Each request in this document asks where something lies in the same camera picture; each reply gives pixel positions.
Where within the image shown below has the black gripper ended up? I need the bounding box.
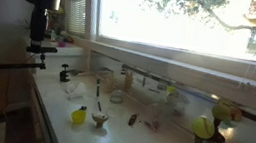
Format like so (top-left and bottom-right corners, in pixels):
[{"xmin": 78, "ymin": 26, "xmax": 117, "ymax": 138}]
[{"xmin": 30, "ymin": 7, "xmax": 49, "ymax": 47}]

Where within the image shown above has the yellow-green tennis ball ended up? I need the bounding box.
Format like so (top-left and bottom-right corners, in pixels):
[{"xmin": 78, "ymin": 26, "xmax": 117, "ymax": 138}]
[{"xmin": 192, "ymin": 117, "xmax": 215, "ymax": 139}]

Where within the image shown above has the small yellow cup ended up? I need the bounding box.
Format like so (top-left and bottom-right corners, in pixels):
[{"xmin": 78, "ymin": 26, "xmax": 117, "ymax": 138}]
[{"xmin": 71, "ymin": 106, "xmax": 86, "ymax": 124}]

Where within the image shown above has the clear glass cup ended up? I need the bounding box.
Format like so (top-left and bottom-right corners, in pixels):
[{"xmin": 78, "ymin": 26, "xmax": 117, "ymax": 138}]
[{"xmin": 110, "ymin": 89, "xmax": 124, "ymax": 104}]

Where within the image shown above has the white window blind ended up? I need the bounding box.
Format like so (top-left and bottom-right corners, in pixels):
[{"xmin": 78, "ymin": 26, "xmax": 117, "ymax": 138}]
[{"xmin": 65, "ymin": 0, "xmax": 86, "ymax": 35}]

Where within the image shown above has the black table clamp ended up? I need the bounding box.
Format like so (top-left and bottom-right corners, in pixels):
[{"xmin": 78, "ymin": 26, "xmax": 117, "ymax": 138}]
[{"xmin": 59, "ymin": 64, "xmax": 69, "ymax": 82}]

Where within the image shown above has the black mounting rod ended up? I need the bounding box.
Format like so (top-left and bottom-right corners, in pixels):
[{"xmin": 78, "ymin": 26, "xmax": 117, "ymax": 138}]
[{"xmin": 0, "ymin": 63, "xmax": 46, "ymax": 71}]

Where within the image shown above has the crumpled white cloth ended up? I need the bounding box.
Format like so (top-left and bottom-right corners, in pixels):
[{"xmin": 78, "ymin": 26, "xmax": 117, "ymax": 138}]
[{"xmin": 66, "ymin": 82, "xmax": 86, "ymax": 100}]

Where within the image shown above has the green black marker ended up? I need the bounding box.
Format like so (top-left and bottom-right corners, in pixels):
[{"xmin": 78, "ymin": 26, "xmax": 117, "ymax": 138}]
[{"xmin": 91, "ymin": 77, "xmax": 107, "ymax": 112}]

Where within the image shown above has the small brown object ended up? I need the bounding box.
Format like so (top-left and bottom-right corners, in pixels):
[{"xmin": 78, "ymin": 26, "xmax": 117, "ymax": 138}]
[{"xmin": 128, "ymin": 114, "xmax": 138, "ymax": 127}]

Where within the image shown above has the clear plastic wrapper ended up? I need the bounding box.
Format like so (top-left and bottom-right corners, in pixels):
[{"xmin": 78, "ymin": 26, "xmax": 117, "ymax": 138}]
[{"xmin": 146, "ymin": 86, "xmax": 190, "ymax": 131}]

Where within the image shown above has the black camera bar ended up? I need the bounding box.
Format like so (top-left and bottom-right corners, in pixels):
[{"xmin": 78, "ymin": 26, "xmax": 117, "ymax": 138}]
[{"xmin": 26, "ymin": 45, "xmax": 57, "ymax": 54}]

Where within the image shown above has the white pedestal dish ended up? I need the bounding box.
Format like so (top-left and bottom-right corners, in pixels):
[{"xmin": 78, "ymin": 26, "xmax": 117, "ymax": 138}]
[{"xmin": 91, "ymin": 113, "xmax": 108, "ymax": 128}]

